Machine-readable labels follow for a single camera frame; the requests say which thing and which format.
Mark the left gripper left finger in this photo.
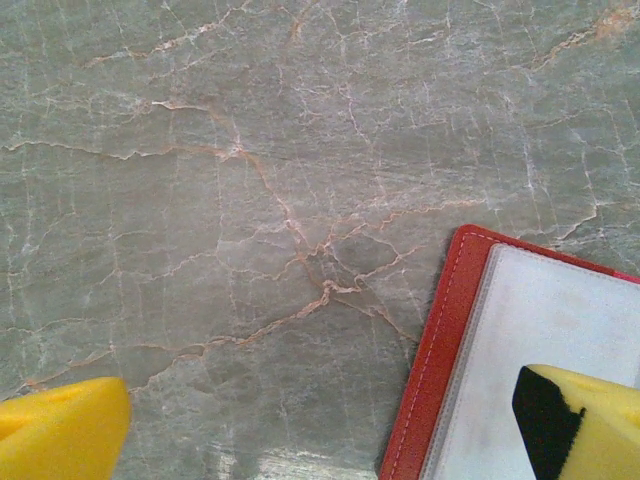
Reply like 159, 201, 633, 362
0, 376, 133, 480

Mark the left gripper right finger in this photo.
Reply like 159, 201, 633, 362
512, 363, 640, 480

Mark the red card holder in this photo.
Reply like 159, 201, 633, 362
374, 223, 640, 480

